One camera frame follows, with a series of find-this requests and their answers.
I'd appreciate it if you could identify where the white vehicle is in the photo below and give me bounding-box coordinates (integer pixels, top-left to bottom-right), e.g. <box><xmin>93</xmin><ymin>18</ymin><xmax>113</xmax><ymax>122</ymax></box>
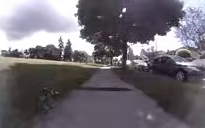
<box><xmin>126</xmin><ymin>58</ymin><xmax>148</xmax><ymax>72</ymax></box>

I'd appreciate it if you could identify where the grey concrete path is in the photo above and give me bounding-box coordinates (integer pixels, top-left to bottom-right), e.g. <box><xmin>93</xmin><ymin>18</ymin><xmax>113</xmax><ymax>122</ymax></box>
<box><xmin>33</xmin><ymin>68</ymin><xmax>192</xmax><ymax>128</ymax></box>

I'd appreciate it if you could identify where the wide grass lawn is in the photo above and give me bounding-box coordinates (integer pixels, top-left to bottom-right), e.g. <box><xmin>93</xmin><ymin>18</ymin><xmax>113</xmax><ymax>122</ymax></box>
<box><xmin>0</xmin><ymin>55</ymin><xmax>103</xmax><ymax>128</ymax></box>

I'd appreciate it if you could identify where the large dark round tree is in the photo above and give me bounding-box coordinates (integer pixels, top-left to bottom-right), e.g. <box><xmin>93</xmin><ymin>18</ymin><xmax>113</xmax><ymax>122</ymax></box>
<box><xmin>74</xmin><ymin>0</ymin><xmax>186</xmax><ymax>71</ymax></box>

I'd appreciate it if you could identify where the row of distant trees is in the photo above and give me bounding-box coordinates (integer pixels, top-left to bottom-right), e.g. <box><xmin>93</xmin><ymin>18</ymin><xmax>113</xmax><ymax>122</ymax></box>
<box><xmin>0</xmin><ymin>35</ymin><xmax>91</xmax><ymax>64</ymax></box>

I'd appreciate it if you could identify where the narrow grass strip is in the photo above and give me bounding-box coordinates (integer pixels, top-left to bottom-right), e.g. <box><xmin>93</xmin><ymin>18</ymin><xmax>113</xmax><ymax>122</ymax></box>
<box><xmin>111</xmin><ymin>68</ymin><xmax>205</xmax><ymax>128</ymax></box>

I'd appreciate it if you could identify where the dark car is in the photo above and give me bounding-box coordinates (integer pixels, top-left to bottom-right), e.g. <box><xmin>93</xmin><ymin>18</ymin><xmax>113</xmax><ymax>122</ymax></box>
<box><xmin>148</xmin><ymin>54</ymin><xmax>205</xmax><ymax>82</ymax></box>

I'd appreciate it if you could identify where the round bush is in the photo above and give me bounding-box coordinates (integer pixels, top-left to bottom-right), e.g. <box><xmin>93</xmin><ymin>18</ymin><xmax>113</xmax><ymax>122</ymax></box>
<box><xmin>175</xmin><ymin>48</ymin><xmax>193</xmax><ymax>60</ymax></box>

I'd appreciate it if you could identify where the bare branchy tree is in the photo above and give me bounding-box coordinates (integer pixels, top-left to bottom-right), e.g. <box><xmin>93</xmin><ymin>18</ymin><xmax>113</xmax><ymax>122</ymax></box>
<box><xmin>174</xmin><ymin>6</ymin><xmax>205</xmax><ymax>52</ymax></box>

